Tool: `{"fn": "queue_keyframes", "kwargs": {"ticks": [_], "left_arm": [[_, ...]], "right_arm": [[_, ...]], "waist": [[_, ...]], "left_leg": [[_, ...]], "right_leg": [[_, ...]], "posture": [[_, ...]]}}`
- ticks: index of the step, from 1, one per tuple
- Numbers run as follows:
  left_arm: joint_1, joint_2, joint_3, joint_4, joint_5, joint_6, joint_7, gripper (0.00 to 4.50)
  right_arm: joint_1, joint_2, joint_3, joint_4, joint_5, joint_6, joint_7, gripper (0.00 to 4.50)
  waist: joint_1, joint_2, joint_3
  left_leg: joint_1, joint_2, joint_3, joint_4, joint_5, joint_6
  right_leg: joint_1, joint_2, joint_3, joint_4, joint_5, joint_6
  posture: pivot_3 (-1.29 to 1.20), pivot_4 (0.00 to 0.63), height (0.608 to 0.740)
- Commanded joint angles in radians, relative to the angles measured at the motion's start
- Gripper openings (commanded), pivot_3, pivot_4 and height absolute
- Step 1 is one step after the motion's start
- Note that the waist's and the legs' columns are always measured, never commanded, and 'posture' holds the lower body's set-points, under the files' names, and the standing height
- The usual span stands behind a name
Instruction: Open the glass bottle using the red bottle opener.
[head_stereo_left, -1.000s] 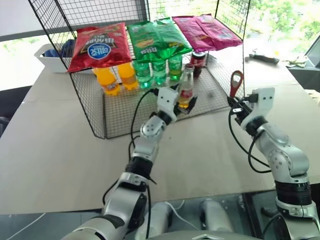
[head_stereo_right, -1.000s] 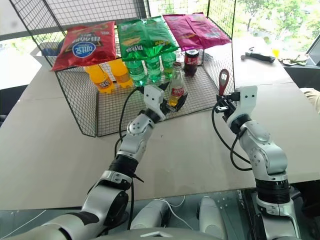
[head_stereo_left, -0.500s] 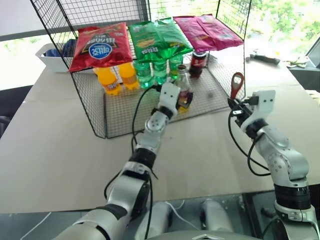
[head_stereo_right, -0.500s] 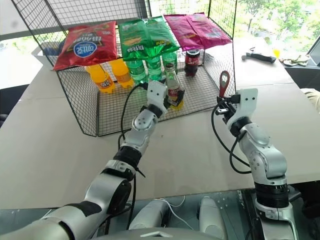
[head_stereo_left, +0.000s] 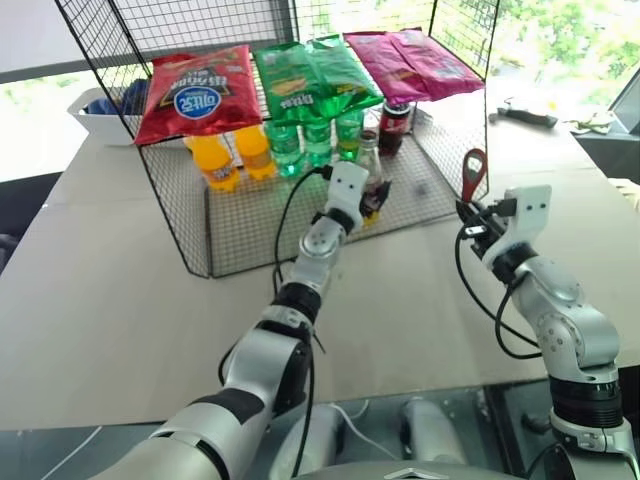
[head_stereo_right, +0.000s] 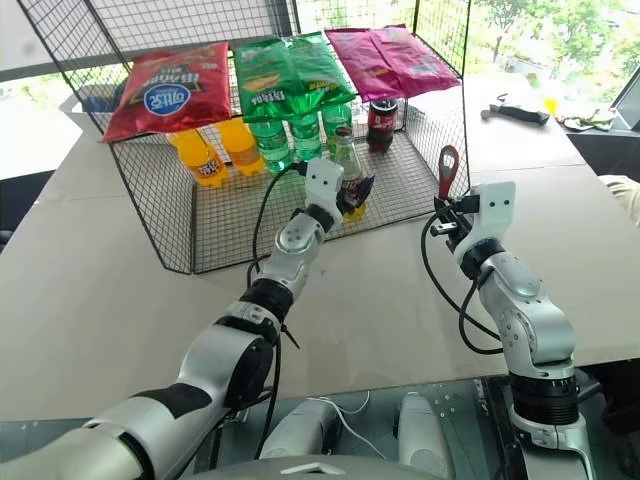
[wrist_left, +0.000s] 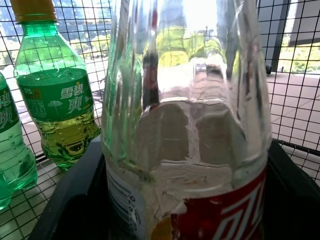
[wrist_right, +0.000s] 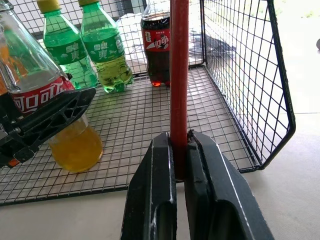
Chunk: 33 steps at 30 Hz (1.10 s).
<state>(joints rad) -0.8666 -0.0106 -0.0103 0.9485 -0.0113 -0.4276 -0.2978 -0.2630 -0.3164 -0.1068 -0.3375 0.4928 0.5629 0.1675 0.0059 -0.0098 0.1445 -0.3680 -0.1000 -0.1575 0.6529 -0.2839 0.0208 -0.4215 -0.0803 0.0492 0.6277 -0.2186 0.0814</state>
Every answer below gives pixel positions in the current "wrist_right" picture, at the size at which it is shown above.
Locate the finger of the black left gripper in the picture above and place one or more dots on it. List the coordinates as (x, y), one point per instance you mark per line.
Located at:
(57, 112)

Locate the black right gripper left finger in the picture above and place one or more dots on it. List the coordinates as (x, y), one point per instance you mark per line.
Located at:
(150, 195)

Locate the glass bottle with orange drink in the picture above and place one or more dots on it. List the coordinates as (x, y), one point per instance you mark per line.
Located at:
(75, 150)

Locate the plastic cola bottle red label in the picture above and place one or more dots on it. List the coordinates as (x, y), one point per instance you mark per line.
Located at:
(156, 50)

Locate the dark grey round object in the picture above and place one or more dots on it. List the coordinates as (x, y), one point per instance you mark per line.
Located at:
(318, 44)

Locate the green plastic soda bottle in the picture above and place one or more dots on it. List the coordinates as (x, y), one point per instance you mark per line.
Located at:
(65, 50)
(107, 50)

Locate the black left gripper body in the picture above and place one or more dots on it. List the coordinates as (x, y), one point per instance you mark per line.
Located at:
(10, 140)

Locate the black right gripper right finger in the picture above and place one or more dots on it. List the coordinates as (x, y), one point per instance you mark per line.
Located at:
(215, 195)

